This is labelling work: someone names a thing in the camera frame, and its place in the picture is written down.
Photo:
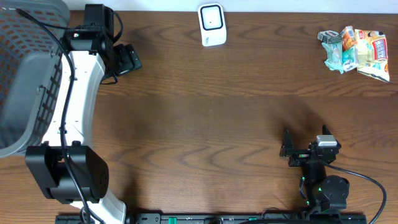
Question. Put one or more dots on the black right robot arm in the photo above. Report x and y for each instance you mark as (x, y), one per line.
(324, 193)

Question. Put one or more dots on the teal Kleenex tissue pack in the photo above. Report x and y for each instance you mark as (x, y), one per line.
(350, 59)

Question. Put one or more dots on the dark grey plastic basket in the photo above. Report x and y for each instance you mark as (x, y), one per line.
(31, 71)

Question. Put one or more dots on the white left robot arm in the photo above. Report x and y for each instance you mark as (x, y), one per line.
(64, 164)

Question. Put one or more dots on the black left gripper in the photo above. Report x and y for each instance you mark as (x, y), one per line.
(131, 60)

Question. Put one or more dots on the white barcode scanner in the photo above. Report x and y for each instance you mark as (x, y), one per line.
(212, 24)

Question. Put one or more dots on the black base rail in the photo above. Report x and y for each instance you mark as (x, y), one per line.
(156, 218)

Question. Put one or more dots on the dark green round-logo packet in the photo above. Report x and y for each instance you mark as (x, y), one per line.
(329, 36)

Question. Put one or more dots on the orange Kleenex tissue pack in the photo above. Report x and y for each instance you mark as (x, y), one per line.
(348, 38)

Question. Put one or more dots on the mint green wipes pack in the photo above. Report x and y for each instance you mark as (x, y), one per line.
(334, 53)

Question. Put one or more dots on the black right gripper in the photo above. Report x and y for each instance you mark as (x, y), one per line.
(300, 155)

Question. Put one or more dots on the cream snack bag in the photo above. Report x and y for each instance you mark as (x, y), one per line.
(372, 54)

